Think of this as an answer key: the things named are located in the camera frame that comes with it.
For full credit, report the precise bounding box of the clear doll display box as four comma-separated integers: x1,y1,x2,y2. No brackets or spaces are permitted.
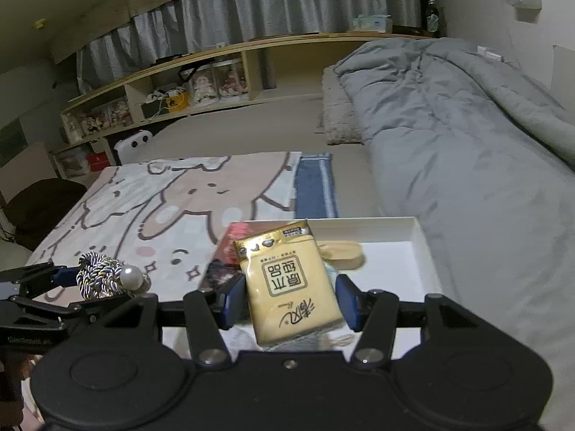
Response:
189,69,221,107
218,65,249,100

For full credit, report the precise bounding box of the beige bed mattress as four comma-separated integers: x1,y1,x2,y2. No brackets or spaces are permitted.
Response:
121,94,382,218

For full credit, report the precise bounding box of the grey speckled pillow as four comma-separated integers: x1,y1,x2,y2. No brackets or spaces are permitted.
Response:
317,65,367,146

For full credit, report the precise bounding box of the braided hair tie with pearl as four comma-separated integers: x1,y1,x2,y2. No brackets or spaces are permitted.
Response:
77,252,152,300

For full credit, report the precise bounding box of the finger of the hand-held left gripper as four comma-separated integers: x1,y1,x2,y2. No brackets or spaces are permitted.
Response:
0,260,85,296
0,295,100,326

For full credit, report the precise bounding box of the white appliance with two holes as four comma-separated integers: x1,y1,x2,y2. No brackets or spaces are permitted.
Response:
112,130,154,165

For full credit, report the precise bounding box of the white shallow tray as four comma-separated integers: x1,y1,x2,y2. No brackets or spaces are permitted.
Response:
157,217,446,362

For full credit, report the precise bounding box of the dark glossy packet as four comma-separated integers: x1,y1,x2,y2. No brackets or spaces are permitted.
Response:
198,258,243,295

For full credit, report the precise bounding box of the row of boxed figures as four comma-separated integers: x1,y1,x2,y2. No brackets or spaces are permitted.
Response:
62,98,134,139

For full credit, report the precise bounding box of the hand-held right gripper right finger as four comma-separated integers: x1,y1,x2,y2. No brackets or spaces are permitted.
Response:
335,274,479,367

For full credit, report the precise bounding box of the printed bunny blanket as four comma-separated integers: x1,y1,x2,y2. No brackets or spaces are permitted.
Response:
26,152,303,324

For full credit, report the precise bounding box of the glass bottle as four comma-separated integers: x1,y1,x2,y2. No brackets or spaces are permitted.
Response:
424,0,440,33

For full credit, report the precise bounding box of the tissue box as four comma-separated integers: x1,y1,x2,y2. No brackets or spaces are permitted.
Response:
353,13,394,33

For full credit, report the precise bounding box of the grey curtain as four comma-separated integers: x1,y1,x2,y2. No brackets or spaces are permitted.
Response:
76,0,424,96

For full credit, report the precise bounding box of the pink crochet scrunchie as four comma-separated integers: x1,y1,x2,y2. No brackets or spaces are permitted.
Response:
217,223,243,267

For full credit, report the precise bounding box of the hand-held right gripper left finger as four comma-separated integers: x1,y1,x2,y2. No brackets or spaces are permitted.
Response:
96,276,246,367

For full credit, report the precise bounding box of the grey duvet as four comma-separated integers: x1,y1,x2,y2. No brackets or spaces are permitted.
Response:
335,38,575,418

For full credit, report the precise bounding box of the dark chair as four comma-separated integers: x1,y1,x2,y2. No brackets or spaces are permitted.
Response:
4,179,89,253

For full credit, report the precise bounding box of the wooden bedside shelf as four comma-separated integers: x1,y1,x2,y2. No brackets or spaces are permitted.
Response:
60,31,434,164

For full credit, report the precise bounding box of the yellow tissue pack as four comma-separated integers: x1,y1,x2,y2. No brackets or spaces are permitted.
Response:
233,219,345,348

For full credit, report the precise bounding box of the red box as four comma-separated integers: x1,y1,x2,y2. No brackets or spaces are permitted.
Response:
85,153,111,174

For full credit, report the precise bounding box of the black box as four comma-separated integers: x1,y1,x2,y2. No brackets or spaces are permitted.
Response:
141,101,170,120

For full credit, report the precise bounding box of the blue striped towel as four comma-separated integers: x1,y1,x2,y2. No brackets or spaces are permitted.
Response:
294,153,340,220

